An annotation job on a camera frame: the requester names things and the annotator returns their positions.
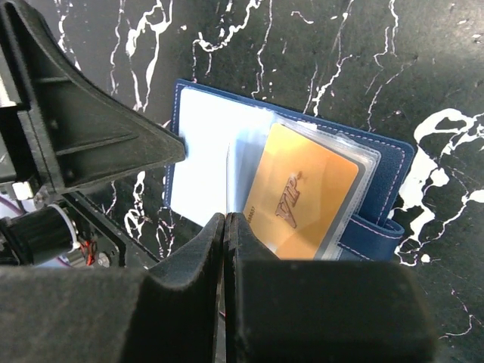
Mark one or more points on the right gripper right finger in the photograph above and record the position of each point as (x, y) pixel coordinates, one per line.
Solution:
(319, 311)

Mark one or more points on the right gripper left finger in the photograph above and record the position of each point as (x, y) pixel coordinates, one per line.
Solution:
(163, 314)

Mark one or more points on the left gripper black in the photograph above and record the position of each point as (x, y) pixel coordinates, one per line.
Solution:
(62, 138)

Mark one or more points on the blue leather card holder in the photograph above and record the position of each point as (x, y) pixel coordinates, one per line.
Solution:
(225, 135)

